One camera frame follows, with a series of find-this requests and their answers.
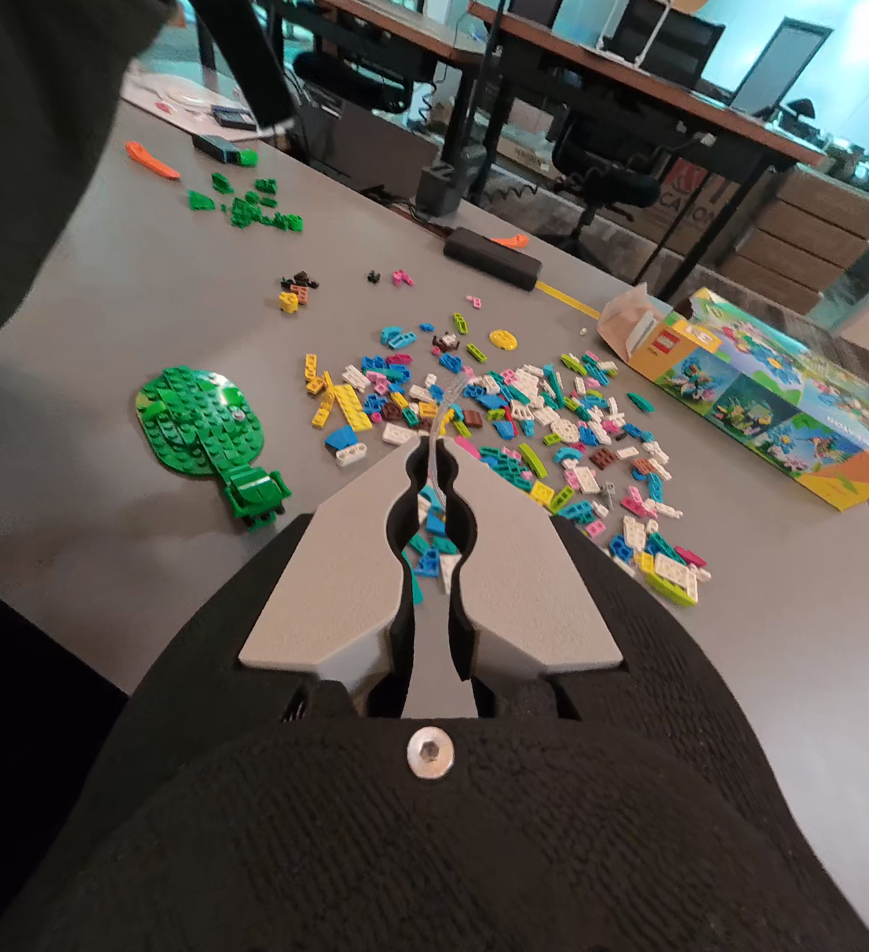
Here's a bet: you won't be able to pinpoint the stack of cardboard boxes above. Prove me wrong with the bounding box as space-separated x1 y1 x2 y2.
717 165 869 315

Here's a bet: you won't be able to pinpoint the person's black pants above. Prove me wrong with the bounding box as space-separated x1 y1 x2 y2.
0 573 132 952

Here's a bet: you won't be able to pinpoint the green brick lily pad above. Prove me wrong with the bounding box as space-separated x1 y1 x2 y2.
134 365 292 531

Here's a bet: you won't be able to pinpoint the white instruction booklet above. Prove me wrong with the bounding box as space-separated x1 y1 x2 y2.
120 58 257 136

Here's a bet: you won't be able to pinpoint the black power adapter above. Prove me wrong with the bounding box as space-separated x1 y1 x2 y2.
443 227 544 293

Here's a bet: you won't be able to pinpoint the black pole stand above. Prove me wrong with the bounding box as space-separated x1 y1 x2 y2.
190 0 297 136

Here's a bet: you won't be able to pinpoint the grey desk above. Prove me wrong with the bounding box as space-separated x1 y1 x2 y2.
0 95 869 952

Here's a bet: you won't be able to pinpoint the grey-screen monitor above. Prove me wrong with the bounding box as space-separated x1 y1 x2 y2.
730 18 834 120

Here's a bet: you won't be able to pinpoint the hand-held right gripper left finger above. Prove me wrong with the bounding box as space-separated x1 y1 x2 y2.
238 435 429 719

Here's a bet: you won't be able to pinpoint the printed cardboard box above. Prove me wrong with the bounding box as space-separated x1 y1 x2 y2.
638 160 733 246

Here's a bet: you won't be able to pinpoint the colourful toy set box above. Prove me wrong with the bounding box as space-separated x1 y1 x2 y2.
596 283 869 513

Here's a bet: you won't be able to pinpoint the person's left forearm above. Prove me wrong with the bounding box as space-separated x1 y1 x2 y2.
0 0 178 369

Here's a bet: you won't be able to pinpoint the yellow tape strip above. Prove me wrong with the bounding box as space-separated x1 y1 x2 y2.
536 280 601 321

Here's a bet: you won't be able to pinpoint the pile of colourful toy bricks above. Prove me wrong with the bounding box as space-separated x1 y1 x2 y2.
303 312 714 608

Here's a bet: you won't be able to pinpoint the black charging dock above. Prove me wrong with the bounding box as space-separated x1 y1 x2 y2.
414 143 474 218

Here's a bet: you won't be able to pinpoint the wooden office desk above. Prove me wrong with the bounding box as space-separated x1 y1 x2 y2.
467 0 831 302
314 0 489 179

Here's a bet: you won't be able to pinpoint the black office chair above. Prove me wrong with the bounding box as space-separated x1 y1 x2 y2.
552 112 664 257

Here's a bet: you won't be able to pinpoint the clear antenna stem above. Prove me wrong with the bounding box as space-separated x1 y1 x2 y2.
421 374 474 516

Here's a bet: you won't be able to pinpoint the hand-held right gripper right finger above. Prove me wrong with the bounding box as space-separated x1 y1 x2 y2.
438 439 624 719

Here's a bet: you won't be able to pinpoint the cluster of green bricks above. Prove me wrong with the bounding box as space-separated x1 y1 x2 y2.
187 147 305 234

